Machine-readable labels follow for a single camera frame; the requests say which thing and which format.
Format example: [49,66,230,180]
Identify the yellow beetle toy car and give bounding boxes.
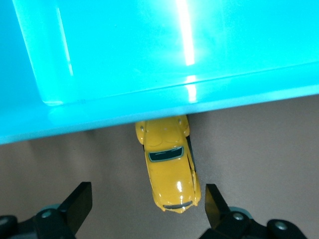
[135,115,201,215]

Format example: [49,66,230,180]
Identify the teal plastic bin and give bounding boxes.
[0,0,319,145]

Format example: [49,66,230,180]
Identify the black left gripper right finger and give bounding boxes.
[200,183,309,239]

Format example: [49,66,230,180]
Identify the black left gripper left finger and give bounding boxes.
[0,181,93,239]

